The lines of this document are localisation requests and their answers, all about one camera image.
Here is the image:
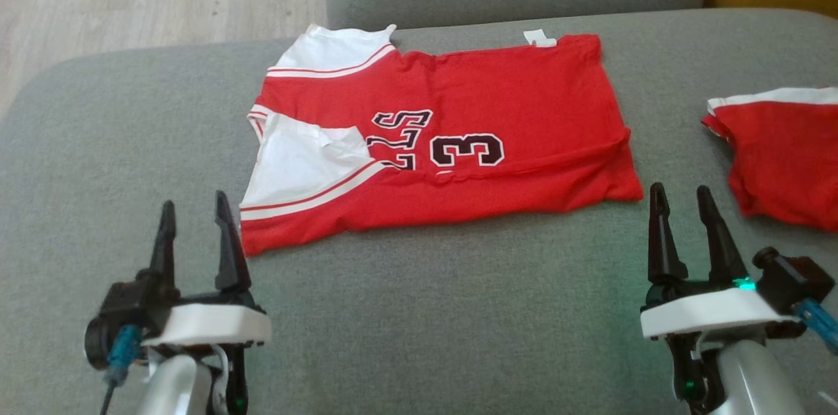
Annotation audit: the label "red white basketball jersey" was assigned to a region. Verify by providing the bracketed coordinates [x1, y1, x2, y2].
[239, 24, 646, 257]

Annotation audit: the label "red basketball shorts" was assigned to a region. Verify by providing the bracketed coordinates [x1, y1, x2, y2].
[702, 86, 838, 234]

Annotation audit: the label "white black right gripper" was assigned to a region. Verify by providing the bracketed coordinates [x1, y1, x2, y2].
[640, 183, 803, 415]

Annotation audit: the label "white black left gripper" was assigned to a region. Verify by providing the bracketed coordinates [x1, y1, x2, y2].
[141, 190, 272, 415]

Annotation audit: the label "blue cable connector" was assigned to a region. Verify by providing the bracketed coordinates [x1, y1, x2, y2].
[794, 299, 838, 355]
[107, 325, 143, 384]

